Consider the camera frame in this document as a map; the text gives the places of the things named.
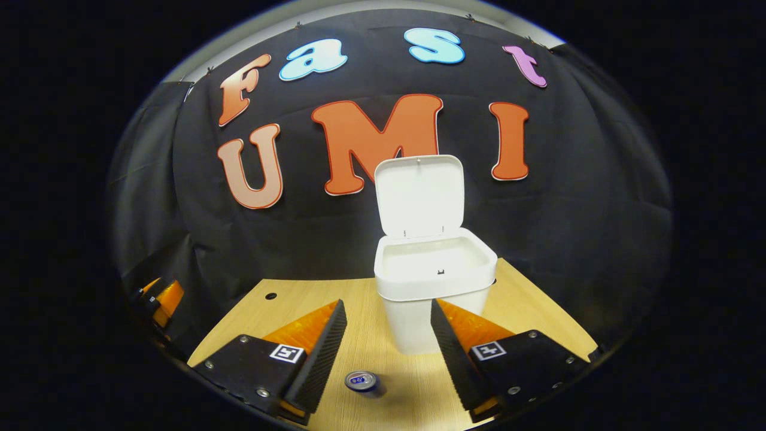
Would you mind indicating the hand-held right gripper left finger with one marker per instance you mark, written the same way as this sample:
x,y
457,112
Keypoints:
x,y
317,365

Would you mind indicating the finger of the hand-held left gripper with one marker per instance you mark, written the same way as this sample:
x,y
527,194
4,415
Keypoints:
x,y
149,285
170,299

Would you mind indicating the white desktop garbage bin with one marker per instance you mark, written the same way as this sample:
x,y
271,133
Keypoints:
x,y
419,281

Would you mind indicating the wooden desktop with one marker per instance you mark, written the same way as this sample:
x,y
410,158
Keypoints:
x,y
365,335

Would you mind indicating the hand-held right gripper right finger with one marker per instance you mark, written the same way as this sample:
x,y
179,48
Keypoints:
x,y
455,365

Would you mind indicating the blue pop can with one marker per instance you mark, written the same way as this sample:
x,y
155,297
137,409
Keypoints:
x,y
362,383

